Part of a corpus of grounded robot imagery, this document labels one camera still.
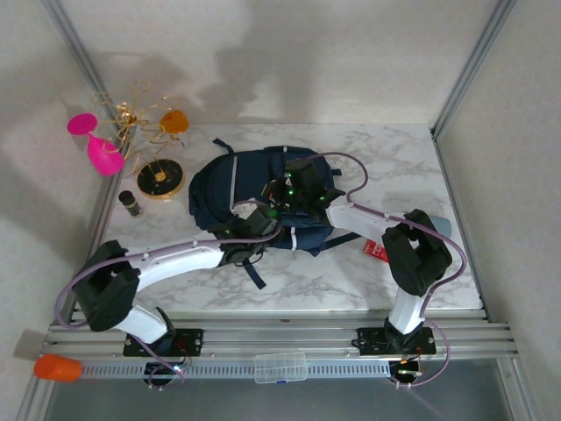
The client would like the navy blue backpack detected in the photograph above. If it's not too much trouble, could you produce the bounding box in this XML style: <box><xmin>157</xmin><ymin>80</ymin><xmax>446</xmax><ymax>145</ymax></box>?
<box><xmin>188</xmin><ymin>138</ymin><xmax>365</xmax><ymax>290</ymax></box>

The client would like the red flat pack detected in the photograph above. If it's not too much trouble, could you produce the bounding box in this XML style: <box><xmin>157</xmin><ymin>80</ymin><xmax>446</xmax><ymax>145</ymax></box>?
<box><xmin>361</xmin><ymin>239</ymin><xmax>391</xmax><ymax>264</ymax></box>

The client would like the orange plastic wine glass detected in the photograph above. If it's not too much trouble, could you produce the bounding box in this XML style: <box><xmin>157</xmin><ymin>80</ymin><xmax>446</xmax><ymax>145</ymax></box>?
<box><xmin>159</xmin><ymin>109</ymin><xmax>192</xmax><ymax>148</ymax></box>

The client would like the small dark bottle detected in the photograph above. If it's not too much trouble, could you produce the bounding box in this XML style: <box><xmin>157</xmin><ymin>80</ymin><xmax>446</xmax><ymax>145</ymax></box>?
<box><xmin>117</xmin><ymin>189</ymin><xmax>144</xmax><ymax>218</ymax></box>

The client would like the clear plastic organizer box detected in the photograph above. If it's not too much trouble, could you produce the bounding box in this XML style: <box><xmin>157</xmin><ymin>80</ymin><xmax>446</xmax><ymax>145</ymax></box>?
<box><xmin>253</xmin><ymin>351</ymin><xmax>308</xmax><ymax>385</ymax></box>

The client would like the pink plastic wine glass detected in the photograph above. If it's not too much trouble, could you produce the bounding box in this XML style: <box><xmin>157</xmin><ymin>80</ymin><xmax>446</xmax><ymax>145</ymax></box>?
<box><xmin>66</xmin><ymin>112</ymin><xmax>126</xmax><ymax>177</ymax></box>

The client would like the orange plastic cup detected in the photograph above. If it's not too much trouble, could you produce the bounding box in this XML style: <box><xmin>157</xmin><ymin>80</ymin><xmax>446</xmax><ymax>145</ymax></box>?
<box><xmin>33</xmin><ymin>353</ymin><xmax>83</xmax><ymax>383</ymax></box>

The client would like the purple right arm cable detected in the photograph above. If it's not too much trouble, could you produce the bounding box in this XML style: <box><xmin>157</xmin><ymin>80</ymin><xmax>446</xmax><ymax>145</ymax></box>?
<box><xmin>306</xmin><ymin>151</ymin><xmax>468</xmax><ymax>389</ymax></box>

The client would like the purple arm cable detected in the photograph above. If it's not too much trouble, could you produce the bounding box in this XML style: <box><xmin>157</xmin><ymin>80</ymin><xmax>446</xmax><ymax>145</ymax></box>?
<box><xmin>306</xmin><ymin>151</ymin><xmax>468</xmax><ymax>389</ymax></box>
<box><xmin>54</xmin><ymin>199</ymin><xmax>286</xmax><ymax>391</ymax></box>

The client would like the gold wire stand black base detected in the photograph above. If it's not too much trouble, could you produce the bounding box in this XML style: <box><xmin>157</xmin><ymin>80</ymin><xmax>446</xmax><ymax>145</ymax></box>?
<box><xmin>90</xmin><ymin>81</ymin><xmax>186</xmax><ymax>202</ymax></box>

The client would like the aluminium rail frame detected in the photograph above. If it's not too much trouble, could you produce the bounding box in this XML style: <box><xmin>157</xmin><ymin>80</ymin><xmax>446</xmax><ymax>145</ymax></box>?
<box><xmin>39</xmin><ymin>306</ymin><xmax>521</xmax><ymax>359</ymax></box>

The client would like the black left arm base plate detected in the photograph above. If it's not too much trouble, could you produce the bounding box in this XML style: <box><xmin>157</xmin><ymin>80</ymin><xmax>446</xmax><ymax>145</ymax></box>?
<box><xmin>123</xmin><ymin>327</ymin><xmax>205</xmax><ymax>357</ymax></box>

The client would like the grey slotted cable duct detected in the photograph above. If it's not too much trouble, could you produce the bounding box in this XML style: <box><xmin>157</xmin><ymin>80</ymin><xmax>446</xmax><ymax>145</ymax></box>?
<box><xmin>81</xmin><ymin>360</ymin><xmax>394</xmax><ymax>379</ymax></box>

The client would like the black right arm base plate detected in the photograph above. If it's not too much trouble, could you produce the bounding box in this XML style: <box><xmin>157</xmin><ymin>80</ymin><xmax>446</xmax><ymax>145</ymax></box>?
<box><xmin>357</xmin><ymin>326</ymin><xmax>437</xmax><ymax>356</ymax></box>

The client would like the aluminium frame post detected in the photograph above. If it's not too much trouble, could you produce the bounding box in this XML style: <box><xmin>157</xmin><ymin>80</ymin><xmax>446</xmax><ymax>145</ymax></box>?
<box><xmin>431</xmin><ymin>0</ymin><xmax>518</xmax><ymax>137</ymax></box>
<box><xmin>41</xmin><ymin>0</ymin><xmax>132</xmax><ymax>163</ymax></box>

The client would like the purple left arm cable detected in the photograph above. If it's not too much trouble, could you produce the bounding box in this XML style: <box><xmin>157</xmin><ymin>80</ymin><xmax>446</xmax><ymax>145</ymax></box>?
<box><xmin>54</xmin><ymin>199</ymin><xmax>286</xmax><ymax>391</ymax></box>

